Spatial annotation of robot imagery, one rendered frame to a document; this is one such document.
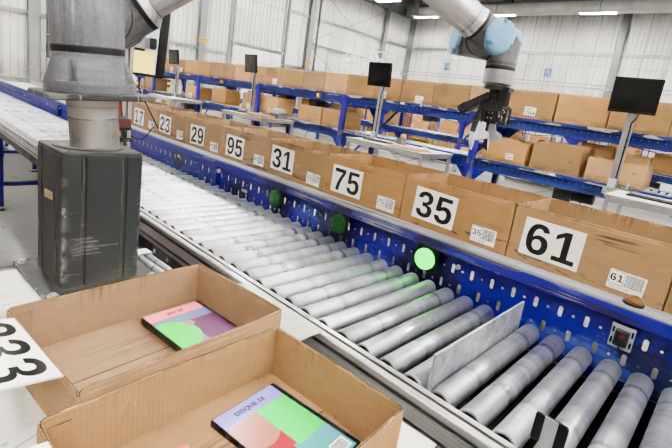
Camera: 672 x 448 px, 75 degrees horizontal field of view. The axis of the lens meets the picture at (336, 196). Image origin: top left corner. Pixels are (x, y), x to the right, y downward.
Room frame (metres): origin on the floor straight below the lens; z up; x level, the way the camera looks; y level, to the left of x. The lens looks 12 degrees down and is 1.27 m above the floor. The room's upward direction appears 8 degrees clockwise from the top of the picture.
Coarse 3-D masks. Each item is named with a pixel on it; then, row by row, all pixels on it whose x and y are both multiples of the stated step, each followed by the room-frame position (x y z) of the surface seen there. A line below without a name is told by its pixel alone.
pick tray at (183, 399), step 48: (288, 336) 0.71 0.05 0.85; (144, 384) 0.54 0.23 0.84; (192, 384) 0.60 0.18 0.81; (240, 384) 0.68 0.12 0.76; (288, 384) 0.70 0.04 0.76; (336, 384) 0.64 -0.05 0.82; (48, 432) 0.45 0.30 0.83; (96, 432) 0.49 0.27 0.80; (144, 432) 0.54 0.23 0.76; (192, 432) 0.56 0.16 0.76; (384, 432) 0.52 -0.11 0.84
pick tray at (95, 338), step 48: (96, 288) 0.78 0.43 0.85; (144, 288) 0.86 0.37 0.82; (192, 288) 0.95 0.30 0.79; (240, 288) 0.88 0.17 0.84; (48, 336) 0.71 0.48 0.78; (96, 336) 0.76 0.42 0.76; (144, 336) 0.78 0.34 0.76; (240, 336) 0.72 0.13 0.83; (48, 384) 0.55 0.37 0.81; (96, 384) 0.52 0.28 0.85
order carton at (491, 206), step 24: (408, 192) 1.51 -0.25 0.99; (456, 192) 1.39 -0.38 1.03; (480, 192) 1.64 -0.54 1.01; (504, 192) 1.58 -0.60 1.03; (528, 192) 1.52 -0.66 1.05; (408, 216) 1.50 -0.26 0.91; (456, 216) 1.38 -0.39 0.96; (480, 216) 1.32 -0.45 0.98; (504, 216) 1.28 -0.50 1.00; (504, 240) 1.27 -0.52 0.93
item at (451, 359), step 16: (496, 320) 0.99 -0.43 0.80; (512, 320) 1.08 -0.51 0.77; (464, 336) 0.88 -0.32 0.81; (480, 336) 0.94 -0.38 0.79; (496, 336) 1.01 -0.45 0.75; (448, 352) 0.82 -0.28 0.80; (464, 352) 0.88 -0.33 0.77; (480, 352) 0.95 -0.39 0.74; (432, 368) 0.79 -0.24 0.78; (448, 368) 0.84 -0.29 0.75; (432, 384) 0.79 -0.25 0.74
